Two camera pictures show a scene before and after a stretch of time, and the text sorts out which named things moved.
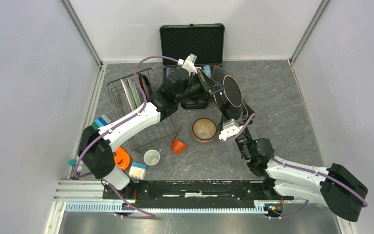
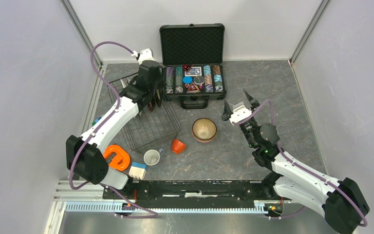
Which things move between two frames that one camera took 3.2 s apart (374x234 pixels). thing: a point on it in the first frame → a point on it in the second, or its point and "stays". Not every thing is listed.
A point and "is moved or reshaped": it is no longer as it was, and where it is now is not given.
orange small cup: x=177 y=146 stays
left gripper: x=210 y=86 → x=161 y=83
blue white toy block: x=138 y=170 stays
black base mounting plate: x=192 y=194 stays
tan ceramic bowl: x=204 y=130 stays
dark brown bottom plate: x=229 y=99 is moved or reshaped
